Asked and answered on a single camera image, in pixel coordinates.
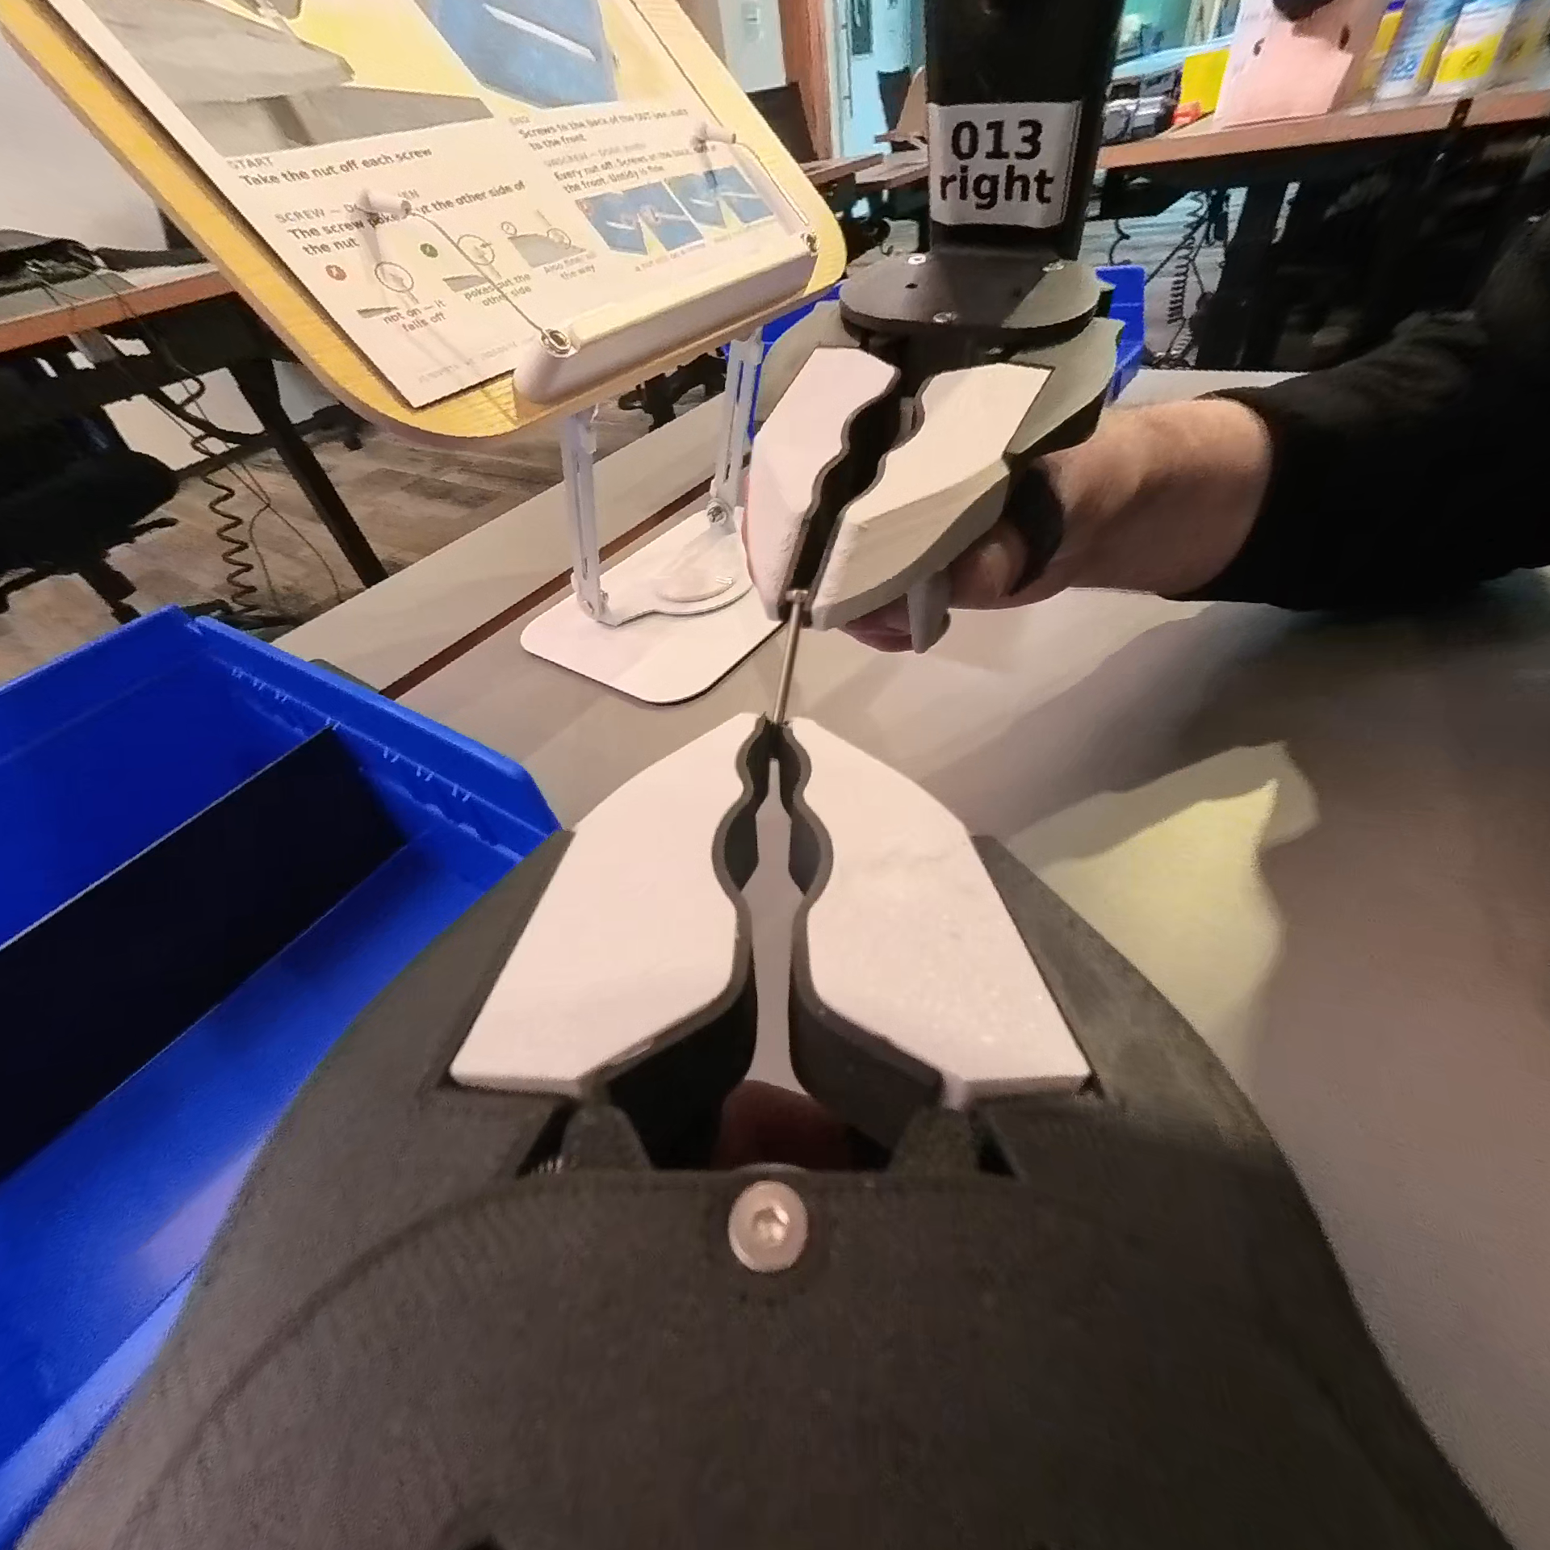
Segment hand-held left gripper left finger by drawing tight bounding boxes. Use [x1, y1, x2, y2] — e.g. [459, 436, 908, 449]
[450, 712, 763, 1174]

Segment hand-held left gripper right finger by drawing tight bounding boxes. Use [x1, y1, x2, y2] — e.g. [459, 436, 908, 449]
[779, 714, 1097, 1174]

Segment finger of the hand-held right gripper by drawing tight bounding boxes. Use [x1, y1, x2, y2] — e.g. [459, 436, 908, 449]
[742, 344, 907, 614]
[805, 363, 1053, 635]

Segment plain blue plastic bin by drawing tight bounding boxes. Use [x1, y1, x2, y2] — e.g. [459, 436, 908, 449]
[1095, 263, 1149, 402]

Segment silver metal bolt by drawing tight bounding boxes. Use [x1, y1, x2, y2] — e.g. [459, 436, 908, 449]
[773, 586, 811, 731]

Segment blue bin with black divider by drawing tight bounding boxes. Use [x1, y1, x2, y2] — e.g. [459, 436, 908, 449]
[0, 606, 563, 1503]

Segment person's right forearm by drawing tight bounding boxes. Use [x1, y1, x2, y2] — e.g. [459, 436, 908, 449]
[1168, 242, 1550, 614]

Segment person's right hand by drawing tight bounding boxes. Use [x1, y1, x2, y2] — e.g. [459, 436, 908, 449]
[842, 392, 1275, 654]

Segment black office chair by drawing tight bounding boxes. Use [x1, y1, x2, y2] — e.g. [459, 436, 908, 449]
[0, 363, 185, 625]
[611, 349, 732, 428]

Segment white stand with wooden board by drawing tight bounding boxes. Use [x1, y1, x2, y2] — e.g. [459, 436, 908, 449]
[0, 0, 850, 704]

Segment brown cardboard box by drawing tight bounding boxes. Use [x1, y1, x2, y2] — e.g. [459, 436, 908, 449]
[1212, 0, 1362, 129]

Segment white wipes canister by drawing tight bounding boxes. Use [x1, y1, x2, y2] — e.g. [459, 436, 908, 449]
[1375, 0, 1449, 99]
[1435, 0, 1522, 94]

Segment black bin divider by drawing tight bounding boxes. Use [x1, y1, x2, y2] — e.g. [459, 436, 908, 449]
[0, 727, 408, 1182]

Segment printed instruction sheet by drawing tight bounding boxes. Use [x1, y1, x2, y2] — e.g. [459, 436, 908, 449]
[49, 0, 815, 396]

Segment wooden desk with black legs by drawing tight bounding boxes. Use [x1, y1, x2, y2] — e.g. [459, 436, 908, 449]
[0, 260, 390, 589]

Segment wooden table with black frame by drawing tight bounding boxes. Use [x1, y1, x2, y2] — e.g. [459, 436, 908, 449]
[1095, 82, 1550, 365]

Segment black coiled cable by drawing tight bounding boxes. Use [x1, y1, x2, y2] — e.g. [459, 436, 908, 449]
[199, 399, 282, 607]

